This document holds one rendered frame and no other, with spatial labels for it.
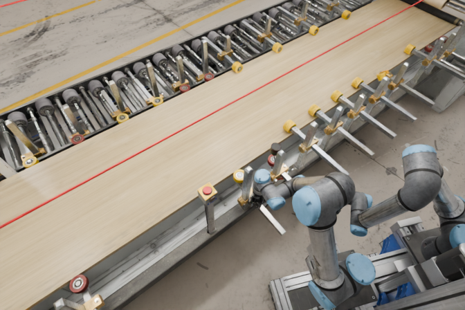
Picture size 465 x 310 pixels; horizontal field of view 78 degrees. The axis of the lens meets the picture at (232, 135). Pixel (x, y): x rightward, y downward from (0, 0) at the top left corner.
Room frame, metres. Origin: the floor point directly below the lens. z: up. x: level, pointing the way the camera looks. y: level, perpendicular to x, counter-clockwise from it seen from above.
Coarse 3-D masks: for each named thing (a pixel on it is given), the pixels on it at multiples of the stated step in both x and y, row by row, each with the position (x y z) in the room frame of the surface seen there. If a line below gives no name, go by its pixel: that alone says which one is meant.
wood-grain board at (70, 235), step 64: (384, 0) 3.17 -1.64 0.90; (256, 64) 1.97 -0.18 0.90; (320, 64) 2.00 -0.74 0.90; (384, 64) 2.03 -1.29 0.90; (128, 128) 1.23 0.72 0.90; (192, 128) 1.25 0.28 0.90; (256, 128) 1.27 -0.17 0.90; (0, 192) 0.72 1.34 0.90; (128, 192) 0.75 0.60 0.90; (192, 192) 0.76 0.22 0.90; (0, 256) 0.37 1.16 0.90; (64, 256) 0.38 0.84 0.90
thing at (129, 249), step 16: (400, 64) 2.24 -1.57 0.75; (352, 96) 1.78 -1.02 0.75; (304, 128) 1.42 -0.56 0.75; (288, 144) 1.31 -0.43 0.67; (256, 160) 1.10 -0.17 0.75; (192, 208) 0.76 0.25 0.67; (160, 224) 0.62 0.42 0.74; (144, 240) 0.55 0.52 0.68; (112, 256) 0.43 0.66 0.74; (96, 272) 0.36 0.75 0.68; (64, 288) 0.26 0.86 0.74; (48, 304) 0.19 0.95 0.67
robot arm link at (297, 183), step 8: (296, 176) 0.69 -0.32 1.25; (312, 176) 0.61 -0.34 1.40; (320, 176) 0.57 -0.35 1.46; (336, 176) 0.49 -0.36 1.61; (344, 176) 0.49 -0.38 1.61; (288, 184) 0.65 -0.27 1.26; (296, 184) 0.62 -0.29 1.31; (304, 184) 0.59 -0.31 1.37; (344, 184) 0.46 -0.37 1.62; (352, 184) 0.47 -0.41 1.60; (352, 192) 0.44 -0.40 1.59
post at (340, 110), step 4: (340, 108) 1.25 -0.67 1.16; (336, 112) 1.24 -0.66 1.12; (340, 112) 1.23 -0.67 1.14; (336, 116) 1.24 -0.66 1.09; (340, 116) 1.25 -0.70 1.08; (332, 120) 1.25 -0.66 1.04; (336, 120) 1.23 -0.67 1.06; (332, 124) 1.24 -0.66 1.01; (336, 124) 1.24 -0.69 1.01; (332, 128) 1.23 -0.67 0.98; (324, 136) 1.25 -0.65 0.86; (328, 136) 1.23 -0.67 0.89; (324, 140) 1.24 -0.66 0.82; (328, 140) 1.24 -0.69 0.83; (320, 144) 1.25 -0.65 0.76; (324, 144) 1.23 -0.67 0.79; (320, 148) 1.24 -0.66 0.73; (324, 148) 1.23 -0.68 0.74
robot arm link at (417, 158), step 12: (408, 156) 0.64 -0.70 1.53; (420, 156) 0.62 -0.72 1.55; (432, 156) 0.62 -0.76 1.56; (408, 168) 0.59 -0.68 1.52; (420, 168) 0.57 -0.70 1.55; (432, 168) 0.57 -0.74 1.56; (444, 180) 0.59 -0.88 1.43; (444, 192) 0.56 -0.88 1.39; (444, 204) 0.54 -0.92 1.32; (456, 204) 0.55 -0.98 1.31; (444, 216) 0.52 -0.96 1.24; (456, 216) 0.51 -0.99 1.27
